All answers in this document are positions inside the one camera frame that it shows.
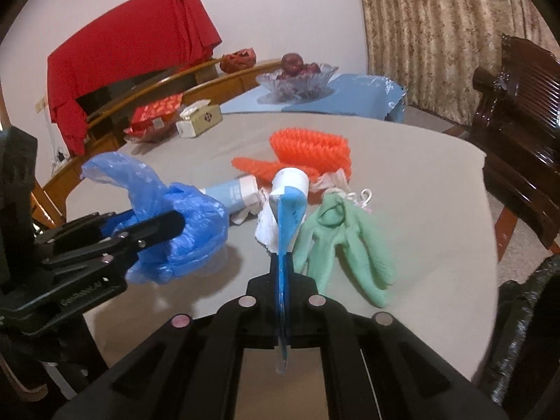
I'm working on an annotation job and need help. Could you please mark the blue plastic bag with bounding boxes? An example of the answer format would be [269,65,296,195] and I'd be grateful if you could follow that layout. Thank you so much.
[82,152,230,284]

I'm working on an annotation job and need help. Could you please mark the white tissue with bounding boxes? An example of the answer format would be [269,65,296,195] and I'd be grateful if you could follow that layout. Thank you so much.
[230,175,279,254]

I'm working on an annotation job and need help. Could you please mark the green glove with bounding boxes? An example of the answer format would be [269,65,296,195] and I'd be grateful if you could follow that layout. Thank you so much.
[292,192,395,308]

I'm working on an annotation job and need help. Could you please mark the thick orange foam net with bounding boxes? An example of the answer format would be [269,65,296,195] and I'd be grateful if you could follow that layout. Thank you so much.
[268,127,352,179]

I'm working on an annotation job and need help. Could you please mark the pink wrapper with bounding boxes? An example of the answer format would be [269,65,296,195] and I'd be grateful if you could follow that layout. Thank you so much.
[308,169,350,194]

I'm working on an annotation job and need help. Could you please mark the black lined trash bin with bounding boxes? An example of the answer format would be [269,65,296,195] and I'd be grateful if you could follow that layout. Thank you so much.
[478,254,559,419]

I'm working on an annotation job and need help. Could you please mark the glass dish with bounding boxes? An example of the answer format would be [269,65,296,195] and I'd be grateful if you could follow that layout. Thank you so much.
[124,118,176,143]

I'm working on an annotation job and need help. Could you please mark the red gift packet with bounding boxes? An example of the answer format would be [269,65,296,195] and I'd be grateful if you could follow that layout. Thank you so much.
[126,94,182,129]

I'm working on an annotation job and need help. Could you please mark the tissue box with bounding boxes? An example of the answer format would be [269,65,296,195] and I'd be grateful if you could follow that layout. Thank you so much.
[176,100,223,139]

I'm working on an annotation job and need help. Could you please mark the wooden tv cabinet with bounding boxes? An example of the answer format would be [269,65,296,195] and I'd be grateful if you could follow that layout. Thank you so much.
[31,59,280,229]

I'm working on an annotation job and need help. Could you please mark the red cloth cover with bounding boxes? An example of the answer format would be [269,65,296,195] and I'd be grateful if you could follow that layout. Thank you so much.
[47,0,221,155]

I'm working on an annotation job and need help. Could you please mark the glass fruit bowl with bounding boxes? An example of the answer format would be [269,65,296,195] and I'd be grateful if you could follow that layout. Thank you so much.
[255,64,339,103]

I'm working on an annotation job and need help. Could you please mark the red apples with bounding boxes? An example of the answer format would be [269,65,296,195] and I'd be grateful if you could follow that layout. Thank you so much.
[277,53,321,80]

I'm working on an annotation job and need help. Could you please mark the blue tablecloth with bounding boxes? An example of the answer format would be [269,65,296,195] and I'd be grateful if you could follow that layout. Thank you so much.
[220,74,406,123]

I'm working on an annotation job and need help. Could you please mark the dark wooden armchair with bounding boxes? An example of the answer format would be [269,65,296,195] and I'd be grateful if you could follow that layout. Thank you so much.
[468,34,559,247]

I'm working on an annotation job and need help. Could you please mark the floral beige curtain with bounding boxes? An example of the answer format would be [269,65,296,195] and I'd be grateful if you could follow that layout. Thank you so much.
[362,0,559,125]

